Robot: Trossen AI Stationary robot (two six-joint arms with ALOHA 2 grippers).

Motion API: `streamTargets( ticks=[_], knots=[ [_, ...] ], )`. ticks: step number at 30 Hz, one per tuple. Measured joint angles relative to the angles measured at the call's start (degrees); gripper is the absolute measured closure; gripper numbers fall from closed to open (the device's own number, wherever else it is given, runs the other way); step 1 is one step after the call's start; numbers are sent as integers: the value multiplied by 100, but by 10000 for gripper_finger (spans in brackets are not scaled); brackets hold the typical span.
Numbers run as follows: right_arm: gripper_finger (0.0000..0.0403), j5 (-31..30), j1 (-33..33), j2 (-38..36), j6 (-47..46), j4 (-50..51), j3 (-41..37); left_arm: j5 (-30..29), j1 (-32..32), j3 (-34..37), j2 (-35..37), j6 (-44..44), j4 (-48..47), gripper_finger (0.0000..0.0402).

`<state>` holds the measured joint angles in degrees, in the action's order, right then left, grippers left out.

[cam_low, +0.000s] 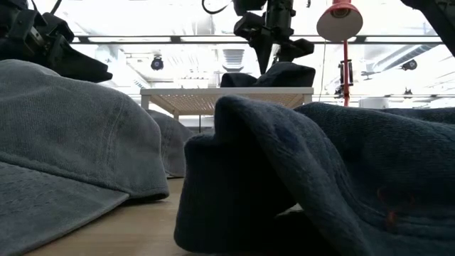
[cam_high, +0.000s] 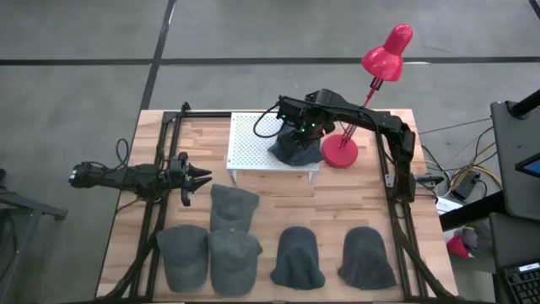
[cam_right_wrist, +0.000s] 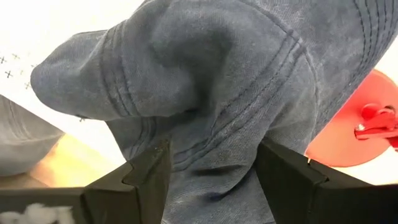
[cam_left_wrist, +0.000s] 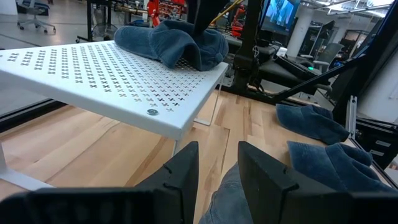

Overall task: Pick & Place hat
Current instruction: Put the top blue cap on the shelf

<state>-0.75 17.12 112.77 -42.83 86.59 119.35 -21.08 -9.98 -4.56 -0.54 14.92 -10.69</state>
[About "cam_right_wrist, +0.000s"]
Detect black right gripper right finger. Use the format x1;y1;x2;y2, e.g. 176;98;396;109
255;138;371;224

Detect red desk lamp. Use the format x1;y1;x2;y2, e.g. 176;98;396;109
304;68;398;168

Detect faded blue denim cap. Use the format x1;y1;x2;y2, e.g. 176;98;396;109
30;0;398;224
0;95;66;177

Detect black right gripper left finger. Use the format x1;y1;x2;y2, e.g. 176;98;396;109
82;138;172;224

